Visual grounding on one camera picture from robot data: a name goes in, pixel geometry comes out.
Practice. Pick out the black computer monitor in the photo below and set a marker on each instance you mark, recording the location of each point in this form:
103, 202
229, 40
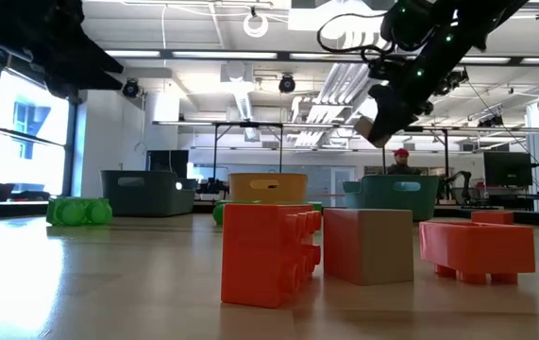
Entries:
167, 160
507, 169

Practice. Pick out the large bright window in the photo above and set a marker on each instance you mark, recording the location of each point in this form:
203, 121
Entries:
28, 141

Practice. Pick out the pale wooden cube block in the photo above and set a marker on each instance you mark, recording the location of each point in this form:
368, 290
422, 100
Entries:
368, 245

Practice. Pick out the black aluminium table frame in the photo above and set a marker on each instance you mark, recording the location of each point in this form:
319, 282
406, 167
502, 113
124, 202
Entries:
203, 208

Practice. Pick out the person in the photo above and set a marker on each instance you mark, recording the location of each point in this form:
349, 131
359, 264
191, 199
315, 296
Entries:
401, 167

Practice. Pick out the dark green plastic bin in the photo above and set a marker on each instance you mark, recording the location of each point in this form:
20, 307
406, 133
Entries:
146, 193

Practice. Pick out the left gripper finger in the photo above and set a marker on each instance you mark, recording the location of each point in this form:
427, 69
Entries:
75, 82
61, 28

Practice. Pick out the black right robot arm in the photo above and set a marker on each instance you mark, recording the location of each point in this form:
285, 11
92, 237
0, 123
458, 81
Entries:
467, 23

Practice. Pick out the orange-red plastic building brick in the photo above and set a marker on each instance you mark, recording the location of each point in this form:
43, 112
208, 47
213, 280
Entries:
492, 217
476, 250
259, 255

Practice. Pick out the white ceiling duct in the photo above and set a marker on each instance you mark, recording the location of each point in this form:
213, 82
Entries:
243, 101

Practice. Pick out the teal plastic bin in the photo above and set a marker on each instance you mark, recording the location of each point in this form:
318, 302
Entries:
392, 193

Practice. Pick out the black metal frame stand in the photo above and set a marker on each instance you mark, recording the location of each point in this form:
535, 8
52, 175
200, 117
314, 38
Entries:
250, 124
446, 156

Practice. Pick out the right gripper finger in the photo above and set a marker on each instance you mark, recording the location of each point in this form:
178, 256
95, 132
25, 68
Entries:
396, 120
378, 99

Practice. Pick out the black ceiling spotlight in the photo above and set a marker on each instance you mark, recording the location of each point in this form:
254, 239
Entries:
130, 89
491, 121
287, 84
449, 82

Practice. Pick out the orange plastic bin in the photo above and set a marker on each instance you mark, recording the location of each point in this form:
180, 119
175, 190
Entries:
267, 189

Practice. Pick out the black background robot arm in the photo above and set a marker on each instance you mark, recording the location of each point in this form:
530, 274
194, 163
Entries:
466, 178

